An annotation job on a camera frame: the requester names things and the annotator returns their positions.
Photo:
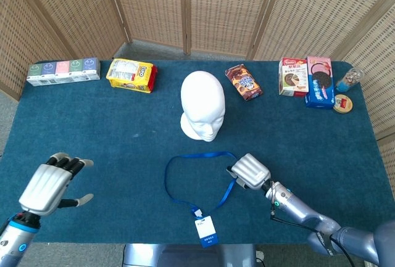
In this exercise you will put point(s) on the multicolour tissue multipack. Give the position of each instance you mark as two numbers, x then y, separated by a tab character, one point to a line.
61	69

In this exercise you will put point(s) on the red white Nestle box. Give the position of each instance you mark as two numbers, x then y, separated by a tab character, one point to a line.
291	79

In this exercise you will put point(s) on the yellow Lipo biscuit bag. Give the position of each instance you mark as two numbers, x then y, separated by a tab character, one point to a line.
129	74

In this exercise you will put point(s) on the white foam mannequin head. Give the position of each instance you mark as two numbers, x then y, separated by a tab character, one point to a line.
202	100

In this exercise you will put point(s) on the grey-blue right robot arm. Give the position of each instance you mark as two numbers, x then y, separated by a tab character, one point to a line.
308	214

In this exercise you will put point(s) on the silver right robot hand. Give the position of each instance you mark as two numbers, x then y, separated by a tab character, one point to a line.
251	171

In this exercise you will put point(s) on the grey robot torso base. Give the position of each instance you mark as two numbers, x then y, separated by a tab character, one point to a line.
185	256

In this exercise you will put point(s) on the blue table cloth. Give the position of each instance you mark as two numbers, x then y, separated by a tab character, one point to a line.
123	143

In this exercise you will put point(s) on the clear plastic cup blue base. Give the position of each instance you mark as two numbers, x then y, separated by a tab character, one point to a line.
348	80

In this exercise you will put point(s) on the brown chocolate cookie pack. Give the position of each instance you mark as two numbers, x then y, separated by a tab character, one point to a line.
245	83

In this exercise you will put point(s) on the bamboo folding screen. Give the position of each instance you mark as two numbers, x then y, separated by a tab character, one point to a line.
216	2

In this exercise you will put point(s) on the pink blue Oreo box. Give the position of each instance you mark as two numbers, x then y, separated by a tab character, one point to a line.
321	82

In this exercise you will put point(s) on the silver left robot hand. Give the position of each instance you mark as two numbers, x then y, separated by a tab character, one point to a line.
43	187

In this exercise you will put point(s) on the round wooden red lid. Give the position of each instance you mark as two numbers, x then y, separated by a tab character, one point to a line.
343	103

